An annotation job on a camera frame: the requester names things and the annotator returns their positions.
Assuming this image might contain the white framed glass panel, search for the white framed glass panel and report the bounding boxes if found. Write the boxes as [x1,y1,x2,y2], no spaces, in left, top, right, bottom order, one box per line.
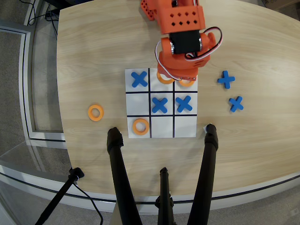
[0,21,68,150]

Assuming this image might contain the black cable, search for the black cable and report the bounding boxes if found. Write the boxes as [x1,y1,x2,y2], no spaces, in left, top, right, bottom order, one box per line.
[72,182,104,225]

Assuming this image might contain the white tic-tac-toe board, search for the white tic-tac-toe board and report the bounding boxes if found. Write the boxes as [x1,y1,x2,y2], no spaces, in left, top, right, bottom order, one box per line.
[125,67,199,139]

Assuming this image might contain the black floor cables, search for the black floor cables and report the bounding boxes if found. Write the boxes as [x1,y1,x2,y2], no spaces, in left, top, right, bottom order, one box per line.
[24,0,59,36]

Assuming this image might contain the thin black stand pole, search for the thin black stand pole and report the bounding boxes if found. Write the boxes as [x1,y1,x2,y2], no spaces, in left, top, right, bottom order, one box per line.
[34,167,85,225]

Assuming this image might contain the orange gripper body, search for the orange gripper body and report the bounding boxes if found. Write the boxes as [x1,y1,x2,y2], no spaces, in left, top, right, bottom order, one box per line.
[157,50,210,82]

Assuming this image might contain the short black tripod leg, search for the short black tripod leg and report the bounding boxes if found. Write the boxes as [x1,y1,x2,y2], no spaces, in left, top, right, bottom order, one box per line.
[154,167,175,225]

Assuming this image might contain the orange foam ring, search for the orange foam ring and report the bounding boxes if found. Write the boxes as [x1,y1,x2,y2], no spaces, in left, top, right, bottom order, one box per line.
[156,71,176,85]
[132,118,150,136]
[178,78,196,88]
[88,105,105,122]

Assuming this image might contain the blue foam cross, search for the blue foam cross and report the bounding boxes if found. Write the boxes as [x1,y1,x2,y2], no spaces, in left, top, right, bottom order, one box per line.
[217,70,236,90]
[130,71,149,88]
[175,95,194,113]
[228,96,244,113]
[151,97,169,114]

